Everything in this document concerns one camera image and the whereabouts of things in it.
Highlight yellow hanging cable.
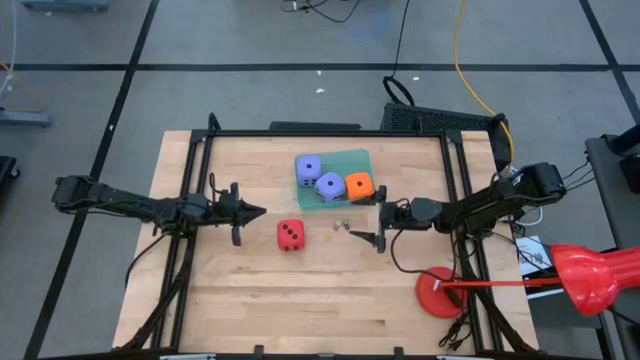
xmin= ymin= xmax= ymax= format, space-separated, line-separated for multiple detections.
xmin=452 ymin=0 xmax=516 ymax=169

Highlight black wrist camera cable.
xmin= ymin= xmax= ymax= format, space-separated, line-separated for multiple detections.
xmin=208 ymin=172 xmax=224 ymax=202
xmin=389 ymin=227 xmax=454 ymax=277

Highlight black lamp power cord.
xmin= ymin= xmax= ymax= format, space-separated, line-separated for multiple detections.
xmin=437 ymin=287 xmax=473 ymax=353

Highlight black cylindrical mount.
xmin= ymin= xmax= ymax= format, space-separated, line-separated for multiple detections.
xmin=604 ymin=122 xmax=640 ymax=157

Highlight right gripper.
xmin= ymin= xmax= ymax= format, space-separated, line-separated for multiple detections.
xmin=348 ymin=185 xmax=413 ymax=253

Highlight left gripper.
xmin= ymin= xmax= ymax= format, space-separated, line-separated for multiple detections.
xmin=209 ymin=182 xmax=268 ymax=247

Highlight teal translucent plastic bin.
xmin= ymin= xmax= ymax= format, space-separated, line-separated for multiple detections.
xmin=293 ymin=148 xmax=376 ymax=211

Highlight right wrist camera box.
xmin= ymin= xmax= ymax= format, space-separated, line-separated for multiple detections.
xmin=387 ymin=202 xmax=410 ymax=225

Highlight white coiled cable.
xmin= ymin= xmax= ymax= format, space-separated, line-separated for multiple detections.
xmin=502 ymin=164 xmax=546 ymax=227

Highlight purple foam die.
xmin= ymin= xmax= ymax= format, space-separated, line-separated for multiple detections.
xmin=313 ymin=171 xmax=348 ymax=204
xmin=294 ymin=155 xmax=324 ymax=189

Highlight red foam die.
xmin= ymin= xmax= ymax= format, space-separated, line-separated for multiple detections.
xmin=276 ymin=218 xmax=306 ymax=252

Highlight black hanging cable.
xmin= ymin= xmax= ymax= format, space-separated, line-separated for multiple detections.
xmin=381 ymin=0 xmax=416 ymax=108

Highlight black side cart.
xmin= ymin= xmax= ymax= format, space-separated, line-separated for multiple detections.
xmin=583 ymin=132 xmax=640 ymax=360

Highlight red desk lamp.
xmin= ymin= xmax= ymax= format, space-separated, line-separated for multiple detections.
xmin=414 ymin=243 xmax=640 ymax=320

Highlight black aluminium table frame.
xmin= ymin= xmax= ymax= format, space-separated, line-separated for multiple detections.
xmin=118 ymin=112 xmax=539 ymax=357

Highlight white printed sheet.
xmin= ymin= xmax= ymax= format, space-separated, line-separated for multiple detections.
xmin=514 ymin=234 xmax=557 ymax=277

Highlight black floor cable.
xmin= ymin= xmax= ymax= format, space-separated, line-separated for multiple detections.
xmin=279 ymin=0 xmax=362 ymax=25

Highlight grey table foot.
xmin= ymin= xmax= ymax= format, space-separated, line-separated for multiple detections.
xmin=19 ymin=0 xmax=110 ymax=14
xmin=0 ymin=109 xmax=53 ymax=129

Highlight black box on cart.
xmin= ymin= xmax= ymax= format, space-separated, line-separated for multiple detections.
xmin=618 ymin=152 xmax=640 ymax=195

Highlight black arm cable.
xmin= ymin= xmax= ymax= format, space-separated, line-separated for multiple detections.
xmin=123 ymin=232 xmax=169 ymax=290

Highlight white thin cable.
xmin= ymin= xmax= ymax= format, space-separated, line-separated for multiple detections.
xmin=0 ymin=0 xmax=19 ymax=99

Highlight orange foam die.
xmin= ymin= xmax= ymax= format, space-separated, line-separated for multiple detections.
xmin=344 ymin=171 xmax=376 ymax=202

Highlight black floor object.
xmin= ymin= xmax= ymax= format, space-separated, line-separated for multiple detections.
xmin=0 ymin=155 xmax=21 ymax=187

